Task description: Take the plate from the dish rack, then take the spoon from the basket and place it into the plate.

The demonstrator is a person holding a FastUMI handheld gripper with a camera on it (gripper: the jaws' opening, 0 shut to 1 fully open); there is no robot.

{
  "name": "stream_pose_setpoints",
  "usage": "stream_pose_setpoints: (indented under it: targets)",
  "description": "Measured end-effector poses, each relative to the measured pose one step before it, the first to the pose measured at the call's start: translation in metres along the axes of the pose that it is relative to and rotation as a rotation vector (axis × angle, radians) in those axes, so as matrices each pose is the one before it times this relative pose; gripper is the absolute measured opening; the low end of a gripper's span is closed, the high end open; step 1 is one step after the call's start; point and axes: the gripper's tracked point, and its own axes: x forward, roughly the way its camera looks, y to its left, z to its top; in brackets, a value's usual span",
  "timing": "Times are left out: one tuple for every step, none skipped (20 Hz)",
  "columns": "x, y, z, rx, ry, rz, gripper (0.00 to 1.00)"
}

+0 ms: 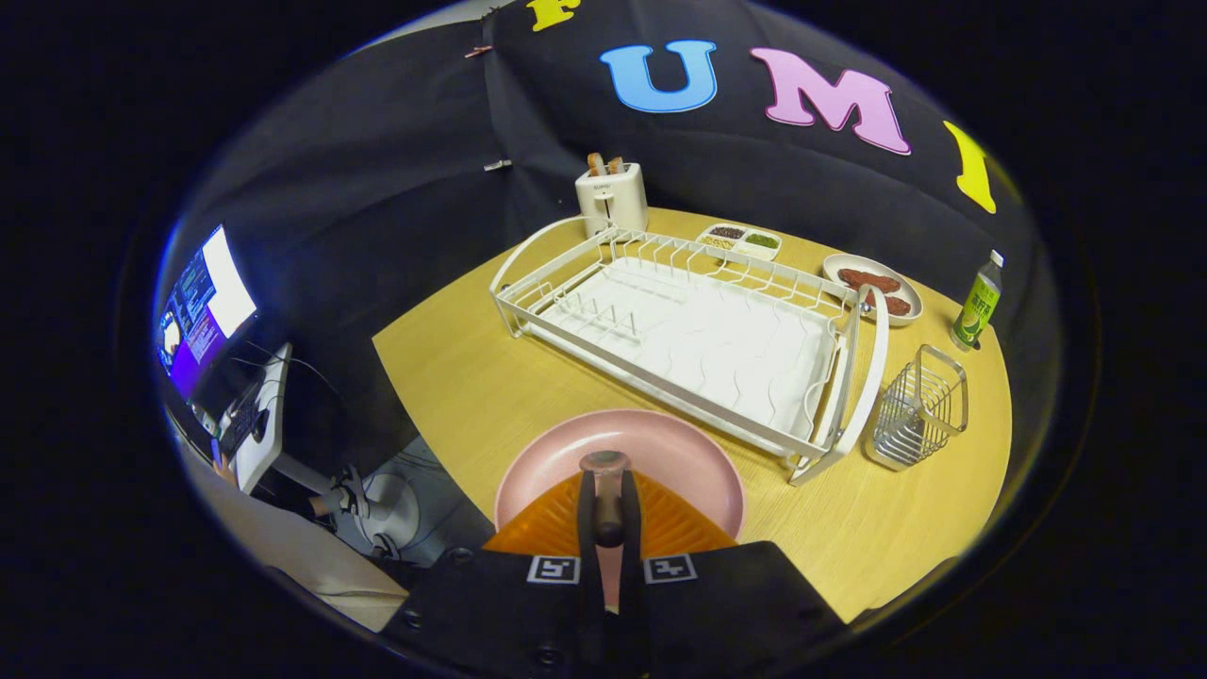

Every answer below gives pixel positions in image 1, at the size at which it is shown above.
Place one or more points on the green label drink bottle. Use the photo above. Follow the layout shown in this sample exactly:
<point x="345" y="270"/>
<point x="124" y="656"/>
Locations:
<point x="976" y="311"/>

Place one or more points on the beige cloth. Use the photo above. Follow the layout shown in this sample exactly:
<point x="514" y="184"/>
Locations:
<point x="283" y="547"/>

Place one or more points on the computer monitor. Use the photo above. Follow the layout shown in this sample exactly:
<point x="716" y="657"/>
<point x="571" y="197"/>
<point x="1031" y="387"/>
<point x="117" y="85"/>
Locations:
<point x="203" y="311"/>

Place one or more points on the black backdrop cloth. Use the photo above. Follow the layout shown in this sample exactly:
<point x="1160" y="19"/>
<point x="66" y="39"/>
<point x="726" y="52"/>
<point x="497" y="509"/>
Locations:
<point x="377" y="189"/>

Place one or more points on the red meat piece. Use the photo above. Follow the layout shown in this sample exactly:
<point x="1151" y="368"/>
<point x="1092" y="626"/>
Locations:
<point x="868" y="280"/>
<point x="898" y="305"/>

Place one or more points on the white divided grain dish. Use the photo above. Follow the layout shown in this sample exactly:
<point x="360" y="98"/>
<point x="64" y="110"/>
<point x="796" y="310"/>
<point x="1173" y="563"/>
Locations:
<point x="750" y="253"/>

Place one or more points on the black keyboard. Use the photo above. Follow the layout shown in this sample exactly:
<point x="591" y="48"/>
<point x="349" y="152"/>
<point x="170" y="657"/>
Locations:
<point x="240" y="429"/>

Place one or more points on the white toaster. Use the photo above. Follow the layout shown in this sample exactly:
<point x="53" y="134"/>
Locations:
<point x="613" y="198"/>

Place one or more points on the white clip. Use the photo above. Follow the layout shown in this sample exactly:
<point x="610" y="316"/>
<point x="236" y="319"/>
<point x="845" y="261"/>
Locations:
<point x="497" y="165"/>

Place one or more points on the red clip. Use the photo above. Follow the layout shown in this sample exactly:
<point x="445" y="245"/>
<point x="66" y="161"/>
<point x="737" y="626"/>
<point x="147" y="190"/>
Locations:
<point x="478" y="50"/>

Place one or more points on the pink plate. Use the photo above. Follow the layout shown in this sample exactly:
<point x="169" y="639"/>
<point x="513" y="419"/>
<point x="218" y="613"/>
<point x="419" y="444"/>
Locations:
<point x="660" y="453"/>

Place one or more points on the white plate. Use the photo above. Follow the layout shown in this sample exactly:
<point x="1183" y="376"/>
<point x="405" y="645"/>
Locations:
<point x="832" y="269"/>

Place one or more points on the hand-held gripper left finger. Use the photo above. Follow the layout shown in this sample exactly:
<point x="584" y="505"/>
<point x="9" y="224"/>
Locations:
<point x="586" y="528"/>

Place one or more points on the white stand base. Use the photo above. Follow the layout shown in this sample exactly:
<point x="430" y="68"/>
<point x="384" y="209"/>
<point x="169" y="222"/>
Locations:
<point x="391" y="509"/>

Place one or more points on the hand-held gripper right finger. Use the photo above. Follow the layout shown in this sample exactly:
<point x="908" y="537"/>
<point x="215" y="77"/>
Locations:
<point x="632" y="585"/>

